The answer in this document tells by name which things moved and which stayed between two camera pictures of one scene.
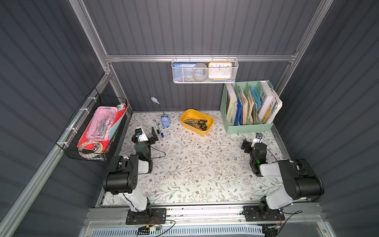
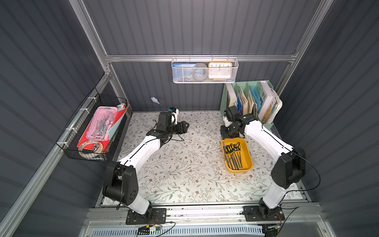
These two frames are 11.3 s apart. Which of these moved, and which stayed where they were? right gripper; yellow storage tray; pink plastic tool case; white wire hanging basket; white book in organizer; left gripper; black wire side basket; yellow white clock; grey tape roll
Moved: left gripper; yellow storage tray; right gripper
Stayed: grey tape roll; pink plastic tool case; white book in organizer; black wire side basket; white wire hanging basket; yellow white clock
